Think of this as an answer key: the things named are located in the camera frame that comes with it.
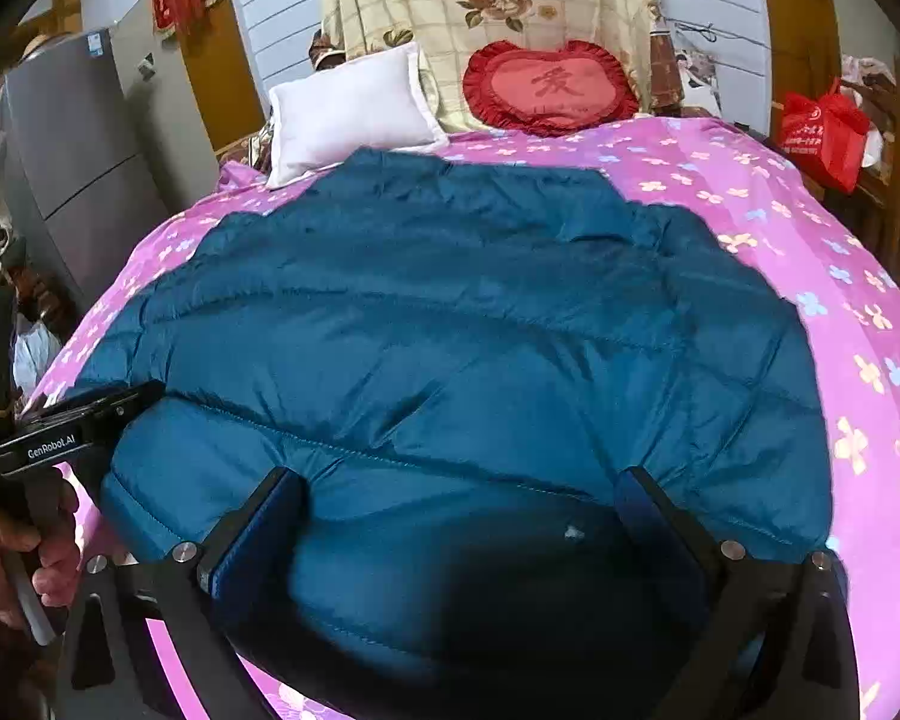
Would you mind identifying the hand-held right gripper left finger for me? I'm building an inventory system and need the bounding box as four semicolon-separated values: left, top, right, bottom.
56;465;312;720

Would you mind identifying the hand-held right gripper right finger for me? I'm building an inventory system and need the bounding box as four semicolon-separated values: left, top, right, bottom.
616;465;863;720

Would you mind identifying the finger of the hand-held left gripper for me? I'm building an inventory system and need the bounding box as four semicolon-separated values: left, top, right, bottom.
19;381;167;436

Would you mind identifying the teal down jacket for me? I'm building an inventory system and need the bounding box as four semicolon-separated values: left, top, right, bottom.
67;146;835;700

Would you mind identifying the person's left hand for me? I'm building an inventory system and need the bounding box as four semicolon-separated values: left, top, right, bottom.
0;476;82;632

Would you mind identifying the white plastic bag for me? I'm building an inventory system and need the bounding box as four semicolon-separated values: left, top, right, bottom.
11;311;65;395

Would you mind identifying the grey refrigerator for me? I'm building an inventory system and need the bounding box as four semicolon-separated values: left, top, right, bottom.
0;28;175;310

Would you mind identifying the pink floral bedsheet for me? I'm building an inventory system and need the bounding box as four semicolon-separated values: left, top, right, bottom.
21;116;900;720

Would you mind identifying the white pillow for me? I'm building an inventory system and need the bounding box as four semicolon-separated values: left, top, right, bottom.
264;43;451;190

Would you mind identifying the wooden shelf rack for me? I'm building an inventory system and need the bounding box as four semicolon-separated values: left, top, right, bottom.
838;37;900;275

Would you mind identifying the red shopping bag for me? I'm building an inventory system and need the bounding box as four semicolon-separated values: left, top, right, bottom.
776;77;872;196

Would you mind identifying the red heart cushion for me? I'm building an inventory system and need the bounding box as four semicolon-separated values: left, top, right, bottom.
463;40;641;138

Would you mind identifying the wooden wall panel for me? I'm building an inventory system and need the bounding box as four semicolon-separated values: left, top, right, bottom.
176;0;265;155
754;0;846;137

